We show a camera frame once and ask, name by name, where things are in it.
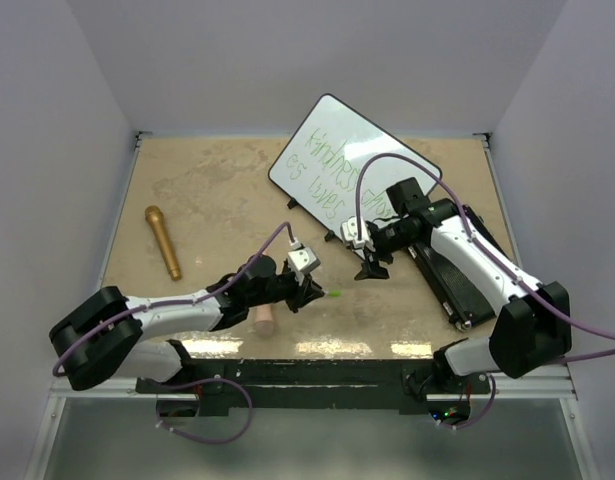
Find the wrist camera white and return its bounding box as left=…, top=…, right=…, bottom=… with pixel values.
left=287, top=246, right=321, bottom=275
left=340, top=216, right=373, bottom=250

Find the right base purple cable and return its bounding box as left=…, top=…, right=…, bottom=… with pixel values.
left=434, top=374, right=498, bottom=431

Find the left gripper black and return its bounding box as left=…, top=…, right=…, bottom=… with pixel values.
left=247, top=266, right=323, bottom=313

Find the gold toy microphone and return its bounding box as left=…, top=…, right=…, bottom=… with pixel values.
left=144, top=205, right=182, bottom=281

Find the black keyboard case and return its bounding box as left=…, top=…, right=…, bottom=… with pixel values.
left=401, top=199, right=495, bottom=331

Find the white whiteboard black frame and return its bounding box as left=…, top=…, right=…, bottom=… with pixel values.
left=268, top=94, right=442, bottom=239

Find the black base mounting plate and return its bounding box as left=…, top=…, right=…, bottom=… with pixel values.
left=136, top=359, right=491, bottom=417

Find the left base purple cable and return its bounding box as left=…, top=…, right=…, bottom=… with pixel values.
left=155, top=377, right=254, bottom=444

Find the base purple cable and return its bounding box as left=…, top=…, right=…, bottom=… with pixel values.
left=434, top=374, right=498, bottom=431
left=155, top=377, right=254, bottom=444

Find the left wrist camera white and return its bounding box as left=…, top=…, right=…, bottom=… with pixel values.
left=287, top=246, right=321, bottom=275

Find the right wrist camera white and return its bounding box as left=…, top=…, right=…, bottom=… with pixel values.
left=340, top=216, right=373, bottom=250

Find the pink toy microphone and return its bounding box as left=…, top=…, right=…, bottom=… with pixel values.
left=253, top=304, right=276, bottom=337

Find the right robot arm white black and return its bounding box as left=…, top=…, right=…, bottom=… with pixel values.
left=340, top=178, right=572, bottom=393

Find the wire whiteboard stand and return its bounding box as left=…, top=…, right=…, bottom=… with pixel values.
left=286, top=197, right=336, bottom=243

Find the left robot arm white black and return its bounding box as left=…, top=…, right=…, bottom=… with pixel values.
left=49, top=248, right=325, bottom=392

